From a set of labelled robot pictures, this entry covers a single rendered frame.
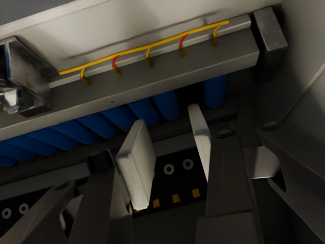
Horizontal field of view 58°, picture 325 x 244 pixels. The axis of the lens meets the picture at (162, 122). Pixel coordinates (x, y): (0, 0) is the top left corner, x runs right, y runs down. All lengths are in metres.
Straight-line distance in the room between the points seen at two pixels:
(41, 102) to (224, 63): 0.11
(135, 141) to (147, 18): 0.07
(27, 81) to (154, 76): 0.07
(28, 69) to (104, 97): 0.05
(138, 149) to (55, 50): 0.07
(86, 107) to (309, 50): 0.13
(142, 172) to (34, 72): 0.08
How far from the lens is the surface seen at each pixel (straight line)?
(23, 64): 0.17
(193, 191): 0.30
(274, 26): 0.19
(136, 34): 0.18
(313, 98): 0.20
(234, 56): 0.18
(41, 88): 0.18
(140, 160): 0.15
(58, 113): 0.20
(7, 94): 0.17
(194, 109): 0.18
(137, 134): 0.17
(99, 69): 0.19
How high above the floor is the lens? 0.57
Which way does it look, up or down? 2 degrees down
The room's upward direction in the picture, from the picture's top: 164 degrees clockwise
